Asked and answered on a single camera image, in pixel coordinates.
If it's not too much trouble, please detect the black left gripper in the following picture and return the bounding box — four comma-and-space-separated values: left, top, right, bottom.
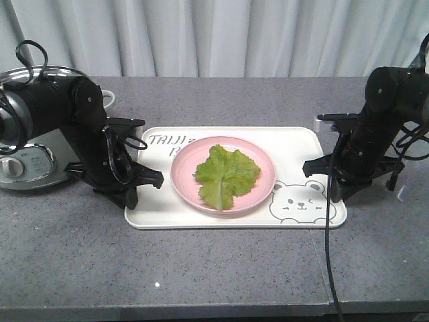
64, 162, 164, 209

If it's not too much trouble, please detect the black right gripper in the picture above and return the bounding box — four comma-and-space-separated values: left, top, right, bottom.
302, 154, 404, 203

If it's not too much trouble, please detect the pink round plate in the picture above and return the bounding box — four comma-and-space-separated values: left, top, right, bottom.
170, 136, 276, 216

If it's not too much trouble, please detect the cream bear serving tray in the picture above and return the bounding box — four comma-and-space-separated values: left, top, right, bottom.
125, 126, 347, 229

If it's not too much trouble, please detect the green lettuce leaf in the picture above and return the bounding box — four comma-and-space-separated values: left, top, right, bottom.
193, 144, 261, 211

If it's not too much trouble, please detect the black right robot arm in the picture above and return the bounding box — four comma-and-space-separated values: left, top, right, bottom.
303, 67, 428, 203

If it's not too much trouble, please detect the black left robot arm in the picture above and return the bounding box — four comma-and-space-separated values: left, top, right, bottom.
1, 76, 164, 209

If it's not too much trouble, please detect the pale green electric cooking pot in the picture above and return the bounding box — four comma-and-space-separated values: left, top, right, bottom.
1, 65, 115, 191

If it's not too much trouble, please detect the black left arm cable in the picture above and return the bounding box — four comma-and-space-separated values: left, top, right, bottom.
0, 40, 149, 186

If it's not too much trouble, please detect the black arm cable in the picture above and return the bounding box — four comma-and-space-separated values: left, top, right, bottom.
0, 40, 149, 186
324, 132, 429, 322

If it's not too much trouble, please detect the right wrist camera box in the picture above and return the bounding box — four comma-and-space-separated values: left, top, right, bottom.
313, 113, 359, 134

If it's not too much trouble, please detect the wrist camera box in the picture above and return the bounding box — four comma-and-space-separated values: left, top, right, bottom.
107, 117, 145, 138
313, 113, 359, 134

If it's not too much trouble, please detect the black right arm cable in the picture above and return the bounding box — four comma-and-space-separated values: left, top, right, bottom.
324, 132, 429, 322

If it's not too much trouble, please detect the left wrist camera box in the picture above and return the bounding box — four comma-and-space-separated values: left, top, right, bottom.
107, 117, 145, 138

